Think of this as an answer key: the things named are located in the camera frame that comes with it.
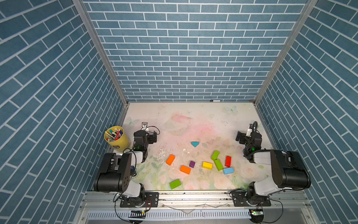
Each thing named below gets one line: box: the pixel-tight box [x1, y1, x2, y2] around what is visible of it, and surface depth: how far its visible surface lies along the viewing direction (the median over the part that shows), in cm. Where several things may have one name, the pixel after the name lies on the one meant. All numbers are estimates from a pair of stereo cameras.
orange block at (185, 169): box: [179, 165, 192, 175], surface depth 85 cm
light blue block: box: [223, 167, 235, 175], surface depth 84 cm
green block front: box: [169, 179, 182, 190], surface depth 79 cm
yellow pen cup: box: [103, 125, 130, 151], surface depth 87 cm
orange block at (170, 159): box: [165, 154, 176, 166], surface depth 89 cm
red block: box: [224, 155, 232, 168], surface depth 88 cm
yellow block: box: [202, 161, 214, 170], surface depth 86 cm
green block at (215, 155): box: [210, 150, 220, 161], surface depth 91 cm
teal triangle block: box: [190, 141, 200, 148], surface depth 98 cm
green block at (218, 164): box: [213, 158, 224, 172], surface depth 88 cm
